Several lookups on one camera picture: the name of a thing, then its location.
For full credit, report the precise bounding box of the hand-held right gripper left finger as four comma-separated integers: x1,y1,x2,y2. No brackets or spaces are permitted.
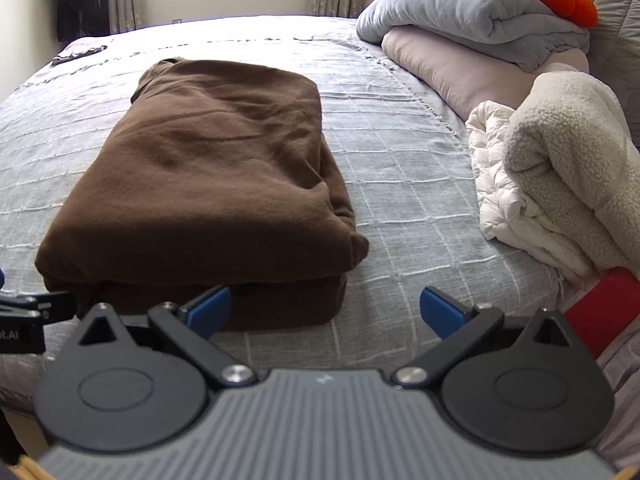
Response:
77,284,259,391

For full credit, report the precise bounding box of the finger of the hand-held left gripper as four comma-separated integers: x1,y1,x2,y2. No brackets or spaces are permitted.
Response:
0,290,77,323

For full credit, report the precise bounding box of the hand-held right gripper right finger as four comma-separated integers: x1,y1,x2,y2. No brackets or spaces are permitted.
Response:
392,286,576,389

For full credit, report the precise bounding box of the brown coat with fleece collar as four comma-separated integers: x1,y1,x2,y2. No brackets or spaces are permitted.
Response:
35,58,371,332

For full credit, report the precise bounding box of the white puffer jacket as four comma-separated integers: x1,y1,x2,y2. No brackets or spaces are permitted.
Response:
465,99,602,287

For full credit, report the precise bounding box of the grey checked bedspread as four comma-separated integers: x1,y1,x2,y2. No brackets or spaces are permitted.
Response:
0,15,601,411

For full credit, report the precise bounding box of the red cloth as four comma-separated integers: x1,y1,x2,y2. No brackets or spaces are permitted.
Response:
563,266,640,359

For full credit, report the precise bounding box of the cream fleece garment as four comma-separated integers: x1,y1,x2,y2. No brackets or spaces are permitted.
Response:
502,70,640,282

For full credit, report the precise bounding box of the pink pillow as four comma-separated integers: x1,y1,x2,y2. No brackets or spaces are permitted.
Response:
382,27,591,122

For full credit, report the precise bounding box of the small dark patterned cloth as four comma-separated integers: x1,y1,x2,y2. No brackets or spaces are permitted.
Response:
51,45,109,66

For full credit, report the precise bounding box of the grey folded duvet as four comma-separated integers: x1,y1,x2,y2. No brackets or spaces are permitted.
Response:
356,0,592,72

